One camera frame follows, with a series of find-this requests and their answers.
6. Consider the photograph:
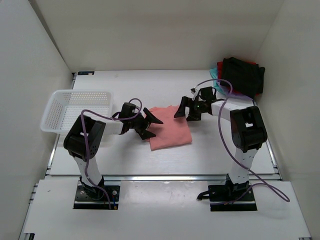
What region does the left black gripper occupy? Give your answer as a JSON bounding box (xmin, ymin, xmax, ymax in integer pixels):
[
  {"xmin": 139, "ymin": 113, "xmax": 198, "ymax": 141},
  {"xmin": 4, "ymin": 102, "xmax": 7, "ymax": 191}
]
[{"xmin": 128, "ymin": 108, "xmax": 162, "ymax": 140}]

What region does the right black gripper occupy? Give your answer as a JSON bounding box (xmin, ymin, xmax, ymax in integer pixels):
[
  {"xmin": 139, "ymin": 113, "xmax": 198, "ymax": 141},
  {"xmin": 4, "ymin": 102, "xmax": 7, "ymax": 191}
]
[{"xmin": 174, "ymin": 97, "xmax": 205, "ymax": 122}]

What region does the pink t shirt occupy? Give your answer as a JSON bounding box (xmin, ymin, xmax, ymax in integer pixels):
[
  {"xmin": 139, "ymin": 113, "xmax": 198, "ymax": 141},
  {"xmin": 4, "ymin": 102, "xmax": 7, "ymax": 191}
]
[{"xmin": 148, "ymin": 105, "xmax": 193, "ymax": 151}]

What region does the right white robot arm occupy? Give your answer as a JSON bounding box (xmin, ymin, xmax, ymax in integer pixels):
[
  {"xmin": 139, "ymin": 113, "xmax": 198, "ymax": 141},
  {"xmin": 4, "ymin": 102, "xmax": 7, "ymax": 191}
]
[{"xmin": 174, "ymin": 87, "xmax": 268, "ymax": 201}]

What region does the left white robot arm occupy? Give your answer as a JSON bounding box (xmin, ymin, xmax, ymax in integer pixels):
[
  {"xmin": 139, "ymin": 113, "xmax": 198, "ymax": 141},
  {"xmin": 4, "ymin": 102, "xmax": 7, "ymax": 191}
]
[{"xmin": 63, "ymin": 101, "xmax": 163, "ymax": 203}]

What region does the purple folded t shirt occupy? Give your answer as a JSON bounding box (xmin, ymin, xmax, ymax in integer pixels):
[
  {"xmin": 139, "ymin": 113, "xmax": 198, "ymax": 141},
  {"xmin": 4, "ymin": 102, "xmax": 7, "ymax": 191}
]
[{"xmin": 216, "ymin": 79, "xmax": 253, "ymax": 101}]

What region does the teal folded t shirt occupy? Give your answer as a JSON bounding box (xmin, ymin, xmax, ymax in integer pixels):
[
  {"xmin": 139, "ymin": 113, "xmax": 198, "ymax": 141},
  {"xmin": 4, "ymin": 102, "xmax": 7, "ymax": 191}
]
[{"xmin": 209, "ymin": 67, "xmax": 224, "ymax": 94}]

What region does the red folded t shirt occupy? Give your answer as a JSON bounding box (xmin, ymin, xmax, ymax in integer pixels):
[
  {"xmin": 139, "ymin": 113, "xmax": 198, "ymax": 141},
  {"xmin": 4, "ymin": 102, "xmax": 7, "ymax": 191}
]
[{"xmin": 217, "ymin": 61, "xmax": 250, "ymax": 99}]

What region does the black folded t shirt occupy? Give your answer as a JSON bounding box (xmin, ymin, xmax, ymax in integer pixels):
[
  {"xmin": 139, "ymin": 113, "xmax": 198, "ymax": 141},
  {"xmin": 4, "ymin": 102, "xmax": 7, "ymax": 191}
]
[{"xmin": 221, "ymin": 57, "xmax": 266, "ymax": 99}]

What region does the white plastic basket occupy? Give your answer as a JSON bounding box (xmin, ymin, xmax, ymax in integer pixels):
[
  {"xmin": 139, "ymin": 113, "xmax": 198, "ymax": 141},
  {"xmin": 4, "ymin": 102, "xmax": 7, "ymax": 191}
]
[{"xmin": 40, "ymin": 89, "xmax": 114, "ymax": 135}]

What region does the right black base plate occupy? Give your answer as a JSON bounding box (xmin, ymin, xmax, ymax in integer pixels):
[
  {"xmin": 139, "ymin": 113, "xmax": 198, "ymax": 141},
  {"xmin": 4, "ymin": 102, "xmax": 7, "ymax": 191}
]
[{"xmin": 196, "ymin": 179, "xmax": 258, "ymax": 212}]

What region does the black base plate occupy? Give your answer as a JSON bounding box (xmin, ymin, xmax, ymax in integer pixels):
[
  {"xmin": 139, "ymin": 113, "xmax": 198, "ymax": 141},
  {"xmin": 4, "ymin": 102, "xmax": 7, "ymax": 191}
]
[
  {"xmin": 73, "ymin": 180, "xmax": 121, "ymax": 211},
  {"xmin": 196, "ymin": 179, "xmax": 258, "ymax": 212}
]

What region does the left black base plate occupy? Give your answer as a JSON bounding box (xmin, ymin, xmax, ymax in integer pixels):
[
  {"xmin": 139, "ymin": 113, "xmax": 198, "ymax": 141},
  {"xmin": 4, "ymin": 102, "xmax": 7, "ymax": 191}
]
[{"xmin": 73, "ymin": 180, "xmax": 121, "ymax": 211}]

